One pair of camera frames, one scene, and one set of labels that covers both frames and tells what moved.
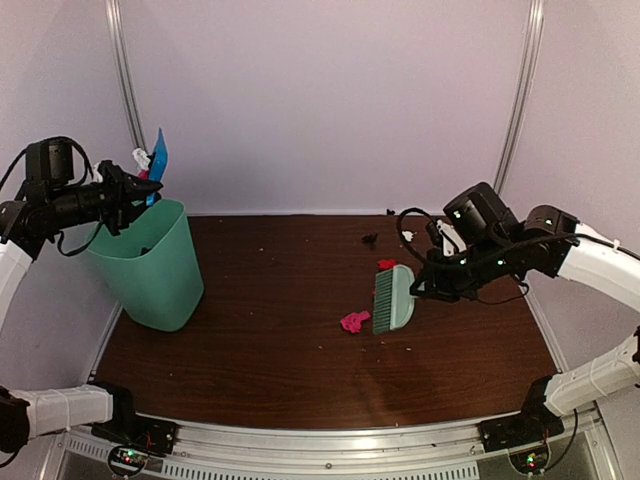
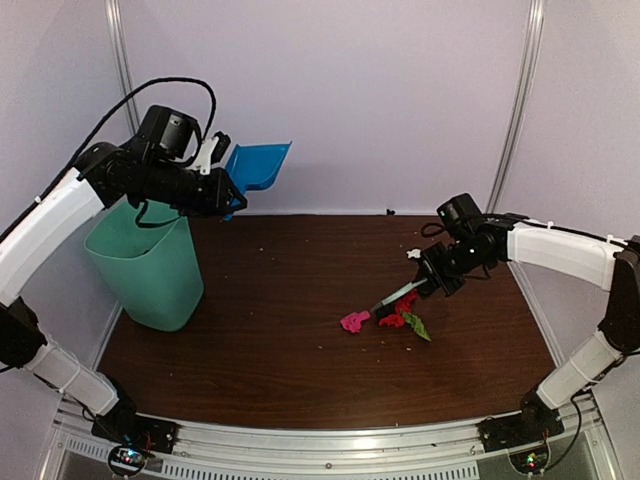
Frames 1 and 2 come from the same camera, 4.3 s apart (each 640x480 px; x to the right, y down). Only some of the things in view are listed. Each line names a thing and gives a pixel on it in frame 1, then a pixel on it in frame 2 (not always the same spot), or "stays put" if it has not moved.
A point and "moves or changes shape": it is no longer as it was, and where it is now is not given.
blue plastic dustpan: (158, 165) moves or changes shape
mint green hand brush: (393, 303) moves or changes shape
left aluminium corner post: (124, 74) stays put
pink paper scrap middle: (354, 320) stays put
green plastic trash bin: (152, 267) stays put
